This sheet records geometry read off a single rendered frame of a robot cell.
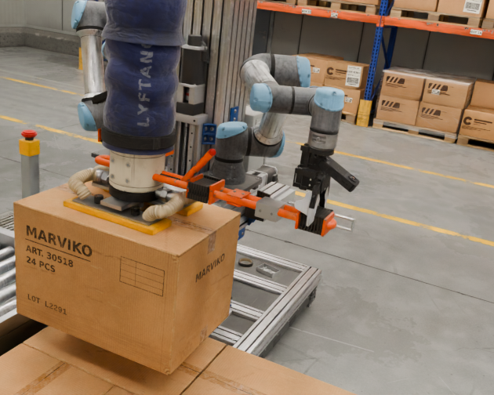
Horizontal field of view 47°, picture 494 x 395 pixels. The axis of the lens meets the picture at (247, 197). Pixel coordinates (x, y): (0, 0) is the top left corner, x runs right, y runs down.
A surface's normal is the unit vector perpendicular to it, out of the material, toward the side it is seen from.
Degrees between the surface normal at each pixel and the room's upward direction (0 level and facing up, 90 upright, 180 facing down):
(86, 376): 0
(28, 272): 90
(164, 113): 74
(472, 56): 90
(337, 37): 90
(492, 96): 90
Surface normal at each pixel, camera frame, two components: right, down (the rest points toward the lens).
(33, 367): 0.11, -0.93
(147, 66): 0.24, 0.62
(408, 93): -0.44, 0.27
